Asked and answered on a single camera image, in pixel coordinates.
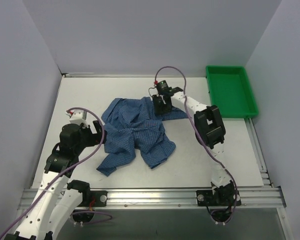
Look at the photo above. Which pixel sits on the blue checkered long sleeve shirt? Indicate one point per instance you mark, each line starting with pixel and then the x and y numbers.
pixel 131 124

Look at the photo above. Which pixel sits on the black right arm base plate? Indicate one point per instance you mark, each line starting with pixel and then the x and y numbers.
pixel 216 198

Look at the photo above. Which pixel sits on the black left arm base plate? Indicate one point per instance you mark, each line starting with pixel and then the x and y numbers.
pixel 94 198

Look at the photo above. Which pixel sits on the aluminium front frame rail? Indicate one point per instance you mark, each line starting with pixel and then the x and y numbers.
pixel 265 197

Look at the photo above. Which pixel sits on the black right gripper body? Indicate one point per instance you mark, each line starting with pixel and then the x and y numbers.
pixel 162 100

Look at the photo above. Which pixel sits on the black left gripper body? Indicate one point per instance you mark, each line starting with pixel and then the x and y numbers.
pixel 97 131

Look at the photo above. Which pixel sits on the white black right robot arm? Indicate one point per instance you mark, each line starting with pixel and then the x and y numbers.
pixel 210 133

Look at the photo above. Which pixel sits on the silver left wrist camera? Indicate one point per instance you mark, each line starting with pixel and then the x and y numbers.
pixel 77 117

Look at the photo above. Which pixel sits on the green plastic bin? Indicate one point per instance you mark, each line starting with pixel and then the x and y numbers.
pixel 230 90

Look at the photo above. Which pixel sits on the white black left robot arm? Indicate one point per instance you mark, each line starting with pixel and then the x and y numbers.
pixel 58 196

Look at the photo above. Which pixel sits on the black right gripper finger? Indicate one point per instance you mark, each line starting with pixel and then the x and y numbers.
pixel 159 106
pixel 168 104

